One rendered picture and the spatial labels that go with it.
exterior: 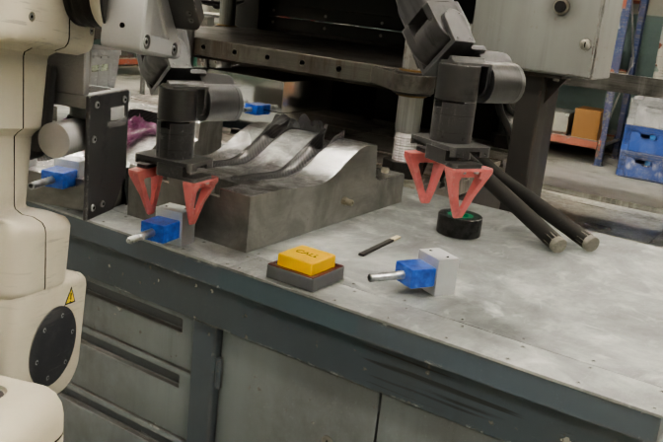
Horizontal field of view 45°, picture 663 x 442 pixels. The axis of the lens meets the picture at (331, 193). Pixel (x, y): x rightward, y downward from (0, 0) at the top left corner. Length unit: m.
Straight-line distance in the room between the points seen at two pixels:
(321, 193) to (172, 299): 0.30
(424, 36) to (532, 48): 0.81
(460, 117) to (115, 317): 0.72
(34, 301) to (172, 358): 0.41
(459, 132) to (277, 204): 0.34
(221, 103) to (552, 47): 0.90
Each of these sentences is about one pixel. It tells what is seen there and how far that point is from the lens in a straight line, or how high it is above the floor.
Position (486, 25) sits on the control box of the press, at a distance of 1.94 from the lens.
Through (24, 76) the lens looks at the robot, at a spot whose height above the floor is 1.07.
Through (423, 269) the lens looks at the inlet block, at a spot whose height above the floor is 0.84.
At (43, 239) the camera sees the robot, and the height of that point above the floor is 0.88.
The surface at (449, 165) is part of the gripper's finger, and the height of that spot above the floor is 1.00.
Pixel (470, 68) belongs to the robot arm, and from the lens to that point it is 1.07.
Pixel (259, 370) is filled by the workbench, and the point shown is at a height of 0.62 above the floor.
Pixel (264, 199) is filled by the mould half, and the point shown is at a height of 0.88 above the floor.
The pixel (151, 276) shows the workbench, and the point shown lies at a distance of 1.36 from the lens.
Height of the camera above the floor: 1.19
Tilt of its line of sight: 14 degrees down
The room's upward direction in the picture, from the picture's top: 6 degrees clockwise
